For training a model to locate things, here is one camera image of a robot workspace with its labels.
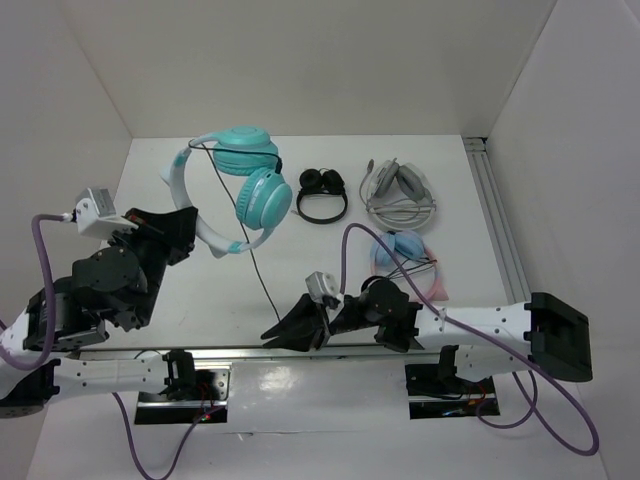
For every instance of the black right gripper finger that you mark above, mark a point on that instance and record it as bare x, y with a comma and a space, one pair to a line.
300, 321
303, 344

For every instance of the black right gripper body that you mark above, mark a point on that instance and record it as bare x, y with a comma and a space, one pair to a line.
347, 319

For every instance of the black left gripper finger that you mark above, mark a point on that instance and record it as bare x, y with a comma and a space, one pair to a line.
173, 228
180, 243

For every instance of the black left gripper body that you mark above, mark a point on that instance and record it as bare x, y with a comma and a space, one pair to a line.
153, 249

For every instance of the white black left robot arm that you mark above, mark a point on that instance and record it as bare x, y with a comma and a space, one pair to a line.
38, 351

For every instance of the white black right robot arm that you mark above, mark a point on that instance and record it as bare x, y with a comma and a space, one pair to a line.
543, 334

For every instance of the pink blue cat-ear headphones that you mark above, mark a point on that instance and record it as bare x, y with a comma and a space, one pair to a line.
415, 257

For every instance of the small black headphones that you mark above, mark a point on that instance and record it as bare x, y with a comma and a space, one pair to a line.
321, 183

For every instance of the white grey gaming headset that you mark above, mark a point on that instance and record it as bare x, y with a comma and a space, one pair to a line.
397, 196

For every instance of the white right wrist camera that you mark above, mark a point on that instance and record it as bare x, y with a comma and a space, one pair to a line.
323, 289

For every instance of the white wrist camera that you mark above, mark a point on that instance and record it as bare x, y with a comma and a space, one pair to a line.
95, 212
323, 289

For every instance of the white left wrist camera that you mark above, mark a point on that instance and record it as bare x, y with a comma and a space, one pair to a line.
95, 212

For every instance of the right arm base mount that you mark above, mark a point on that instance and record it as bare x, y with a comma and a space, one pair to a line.
430, 397

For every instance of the aluminium table edge rail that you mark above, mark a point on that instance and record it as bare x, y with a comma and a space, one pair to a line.
238, 354

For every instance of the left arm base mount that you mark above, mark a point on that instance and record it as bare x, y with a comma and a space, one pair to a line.
206, 402

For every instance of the aluminium side rail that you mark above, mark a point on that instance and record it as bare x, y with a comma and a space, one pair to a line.
502, 238

